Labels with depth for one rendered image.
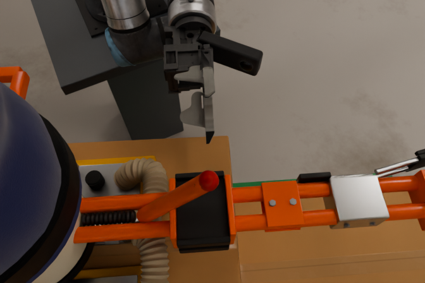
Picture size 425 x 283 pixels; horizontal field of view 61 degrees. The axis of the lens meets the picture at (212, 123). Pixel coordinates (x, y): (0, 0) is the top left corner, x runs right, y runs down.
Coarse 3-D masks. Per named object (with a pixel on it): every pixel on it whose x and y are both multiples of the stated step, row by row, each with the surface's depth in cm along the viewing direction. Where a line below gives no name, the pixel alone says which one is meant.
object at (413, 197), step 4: (420, 172) 51; (424, 172) 50; (416, 176) 52; (420, 176) 51; (424, 176) 50; (420, 180) 51; (424, 180) 50; (420, 184) 51; (424, 184) 50; (420, 188) 51; (424, 188) 50; (412, 192) 53; (416, 192) 52; (420, 192) 51; (424, 192) 50; (412, 196) 53; (416, 196) 52; (420, 196) 51; (424, 196) 50; (412, 200) 53; (416, 200) 52; (420, 200) 51; (424, 200) 50; (420, 220) 51; (424, 220) 50; (420, 224) 52; (424, 224) 50; (424, 228) 51
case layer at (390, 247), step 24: (408, 192) 107; (240, 240) 100; (264, 240) 100; (288, 240) 100; (312, 240) 100; (336, 240) 100; (360, 240) 100; (384, 240) 100; (408, 240) 100; (240, 264) 97; (264, 264) 97; (288, 264) 97; (312, 264) 97; (336, 264) 97; (360, 264) 97; (384, 264) 97; (408, 264) 97
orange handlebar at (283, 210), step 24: (0, 72) 61; (24, 72) 61; (24, 96) 60; (168, 192) 51; (240, 192) 50; (264, 192) 50; (288, 192) 50; (312, 192) 51; (384, 192) 52; (240, 216) 49; (264, 216) 49; (288, 216) 48; (312, 216) 49; (408, 216) 49; (96, 240) 48
